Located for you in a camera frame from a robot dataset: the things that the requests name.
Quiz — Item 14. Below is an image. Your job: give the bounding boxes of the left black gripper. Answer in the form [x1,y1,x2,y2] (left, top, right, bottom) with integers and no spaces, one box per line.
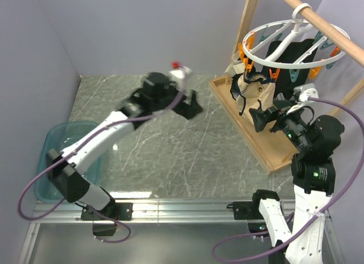
[151,76,202,119]

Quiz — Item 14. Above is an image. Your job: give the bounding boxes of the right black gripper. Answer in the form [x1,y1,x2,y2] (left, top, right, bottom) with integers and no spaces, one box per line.
[249,98,311,150]

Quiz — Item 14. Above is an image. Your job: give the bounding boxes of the beige underwear navy trim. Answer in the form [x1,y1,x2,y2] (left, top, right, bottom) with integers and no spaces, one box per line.
[230,71,276,125]

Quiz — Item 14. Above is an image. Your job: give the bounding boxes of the orange clothes peg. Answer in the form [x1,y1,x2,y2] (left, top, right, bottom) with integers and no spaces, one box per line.
[242,57,254,73]
[238,42,245,61]
[269,68,280,82]

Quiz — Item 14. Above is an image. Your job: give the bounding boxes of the white round clip hanger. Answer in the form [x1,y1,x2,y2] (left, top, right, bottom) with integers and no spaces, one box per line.
[241,3,345,69]

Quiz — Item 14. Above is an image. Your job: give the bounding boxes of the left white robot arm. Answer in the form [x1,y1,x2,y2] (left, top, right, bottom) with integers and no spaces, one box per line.
[47,67,202,220]

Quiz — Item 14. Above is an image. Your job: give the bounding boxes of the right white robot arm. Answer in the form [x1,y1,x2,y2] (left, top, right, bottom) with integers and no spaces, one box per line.
[249,101,345,263]

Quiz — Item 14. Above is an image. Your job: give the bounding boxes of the black underwear white waistband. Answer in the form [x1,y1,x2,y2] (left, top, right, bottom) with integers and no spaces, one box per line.
[224,52,245,77]

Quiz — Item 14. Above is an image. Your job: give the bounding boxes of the black striped boxer shorts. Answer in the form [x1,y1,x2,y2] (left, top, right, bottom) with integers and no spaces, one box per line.
[265,38,320,100]

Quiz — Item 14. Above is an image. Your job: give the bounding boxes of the teal plastic basin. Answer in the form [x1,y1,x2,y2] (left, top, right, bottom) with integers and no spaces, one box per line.
[34,121,103,203]

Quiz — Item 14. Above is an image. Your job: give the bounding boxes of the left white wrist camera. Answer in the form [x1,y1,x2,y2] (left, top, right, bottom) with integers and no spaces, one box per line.
[168,61,192,87]

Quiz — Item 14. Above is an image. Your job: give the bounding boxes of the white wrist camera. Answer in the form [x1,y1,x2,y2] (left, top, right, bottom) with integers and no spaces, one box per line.
[168,61,192,87]
[287,83,319,115]

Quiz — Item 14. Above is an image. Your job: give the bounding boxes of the wooden drying rack frame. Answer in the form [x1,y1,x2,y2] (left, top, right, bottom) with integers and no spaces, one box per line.
[209,0,363,174]

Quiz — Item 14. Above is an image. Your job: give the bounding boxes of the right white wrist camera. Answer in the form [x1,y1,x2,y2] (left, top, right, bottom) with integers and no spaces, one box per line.
[287,83,319,115]

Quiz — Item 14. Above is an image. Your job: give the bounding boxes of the aluminium mounting rail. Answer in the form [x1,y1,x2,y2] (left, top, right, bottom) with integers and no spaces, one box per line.
[16,197,342,264]

